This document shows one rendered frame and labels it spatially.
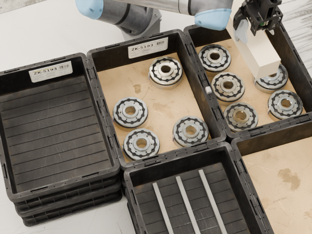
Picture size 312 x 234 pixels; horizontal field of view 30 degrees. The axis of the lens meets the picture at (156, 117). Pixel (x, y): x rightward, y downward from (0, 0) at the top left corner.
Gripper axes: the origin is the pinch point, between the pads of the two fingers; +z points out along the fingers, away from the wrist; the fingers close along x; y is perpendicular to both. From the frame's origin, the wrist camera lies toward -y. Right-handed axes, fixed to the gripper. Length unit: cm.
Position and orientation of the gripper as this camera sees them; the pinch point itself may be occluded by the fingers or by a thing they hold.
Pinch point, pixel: (248, 32)
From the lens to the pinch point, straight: 158.8
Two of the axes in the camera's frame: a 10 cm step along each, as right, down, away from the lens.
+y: 3.8, 8.1, -4.5
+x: 9.3, -3.2, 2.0
